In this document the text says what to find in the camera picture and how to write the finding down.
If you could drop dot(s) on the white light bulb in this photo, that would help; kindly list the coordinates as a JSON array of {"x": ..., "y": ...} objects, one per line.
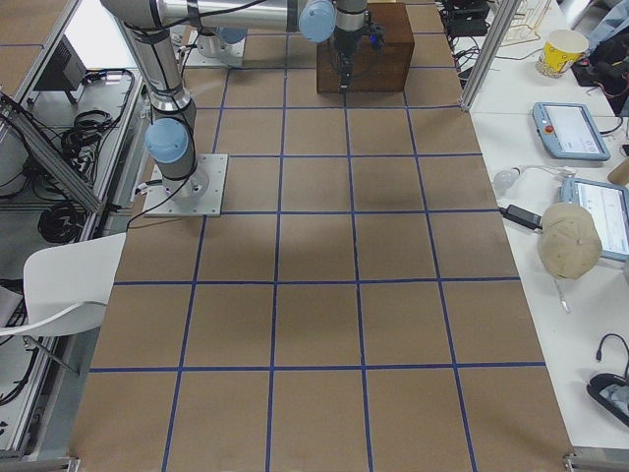
[{"x": 505, "y": 179}]

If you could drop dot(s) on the cardboard tube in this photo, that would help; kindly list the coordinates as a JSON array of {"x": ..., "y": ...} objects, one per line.
[{"x": 620, "y": 174}]

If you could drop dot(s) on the aluminium frame post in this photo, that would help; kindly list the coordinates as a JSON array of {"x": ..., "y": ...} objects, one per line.
[{"x": 498, "y": 28}]

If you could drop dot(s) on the beige cap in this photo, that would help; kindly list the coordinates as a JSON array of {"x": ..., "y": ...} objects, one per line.
[{"x": 570, "y": 244}]

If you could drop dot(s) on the blue teach pendant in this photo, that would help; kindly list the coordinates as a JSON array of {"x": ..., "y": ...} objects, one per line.
[
  {"x": 568, "y": 131},
  {"x": 608, "y": 205}
]

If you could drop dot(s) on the black power adapter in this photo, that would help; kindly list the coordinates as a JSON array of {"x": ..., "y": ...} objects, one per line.
[{"x": 521, "y": 217}]

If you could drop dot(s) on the popcorn paper cup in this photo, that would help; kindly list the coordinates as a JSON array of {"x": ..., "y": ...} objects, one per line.
[{"x": 562, "y": 49}]

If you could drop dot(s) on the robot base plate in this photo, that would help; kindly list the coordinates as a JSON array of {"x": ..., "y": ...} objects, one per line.
[{"x": 202, "y": 194}]

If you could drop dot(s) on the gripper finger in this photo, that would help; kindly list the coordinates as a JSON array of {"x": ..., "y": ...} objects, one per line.
[{"x": 344, "y": 82}]

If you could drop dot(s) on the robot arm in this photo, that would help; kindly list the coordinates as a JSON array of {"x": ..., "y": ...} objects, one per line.
[
  {"x": 345, "y": 23},
  {"x": 147, "y": 27}
]

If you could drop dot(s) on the white chair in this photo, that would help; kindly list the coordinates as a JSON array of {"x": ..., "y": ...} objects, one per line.
[{"x": 67, "y": 289}]

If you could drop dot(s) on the dark wooden drawer cabinet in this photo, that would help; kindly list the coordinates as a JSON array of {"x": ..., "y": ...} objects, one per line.
[{"x": 381, "y": 58}]

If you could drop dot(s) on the gold wire rack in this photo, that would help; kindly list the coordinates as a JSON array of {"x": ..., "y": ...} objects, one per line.
[{"x": 526, "y": 23}]

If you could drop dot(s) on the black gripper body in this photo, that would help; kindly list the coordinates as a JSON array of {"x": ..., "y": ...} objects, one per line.
[{"x": 344, "y": 43}]

